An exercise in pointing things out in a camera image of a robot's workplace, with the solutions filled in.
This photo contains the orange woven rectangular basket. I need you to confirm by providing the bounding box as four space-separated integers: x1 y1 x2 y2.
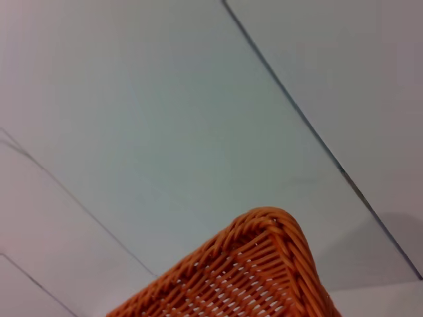
105 206 341 317

